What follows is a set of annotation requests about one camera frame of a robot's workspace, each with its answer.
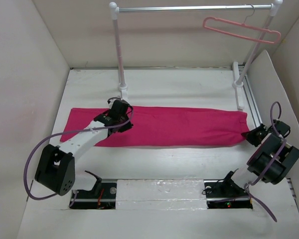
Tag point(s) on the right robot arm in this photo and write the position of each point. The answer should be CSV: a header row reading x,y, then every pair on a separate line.
x,y
270,163

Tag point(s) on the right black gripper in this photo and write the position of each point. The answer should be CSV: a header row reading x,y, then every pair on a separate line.
x,y
249,135

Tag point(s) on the aluminium rail right side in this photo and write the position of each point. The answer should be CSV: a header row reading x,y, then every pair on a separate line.
x,y
251,102

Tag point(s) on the pink trousers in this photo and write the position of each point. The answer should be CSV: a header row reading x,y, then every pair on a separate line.
x,y
172,126

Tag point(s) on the white clothes rack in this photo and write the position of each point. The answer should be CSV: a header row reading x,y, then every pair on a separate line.
x,y
266,36

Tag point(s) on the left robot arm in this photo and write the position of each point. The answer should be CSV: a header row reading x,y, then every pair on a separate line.
x,y
56,169

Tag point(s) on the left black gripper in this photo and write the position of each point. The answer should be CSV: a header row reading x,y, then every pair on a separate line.
x,y
126,128

